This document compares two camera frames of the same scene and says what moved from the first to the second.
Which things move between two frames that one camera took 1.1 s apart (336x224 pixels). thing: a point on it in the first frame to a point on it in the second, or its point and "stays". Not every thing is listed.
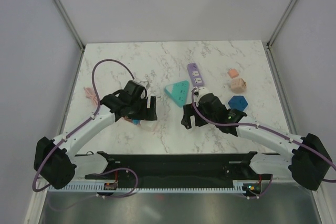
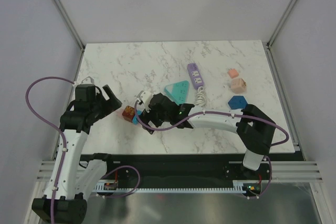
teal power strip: (178, 92) stays
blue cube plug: (238, 102) stays
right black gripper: (188, 111) to (146, 117)
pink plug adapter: (233, 73) stays
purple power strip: (196, 79) stays
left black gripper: (147, 114) to (111, 105)
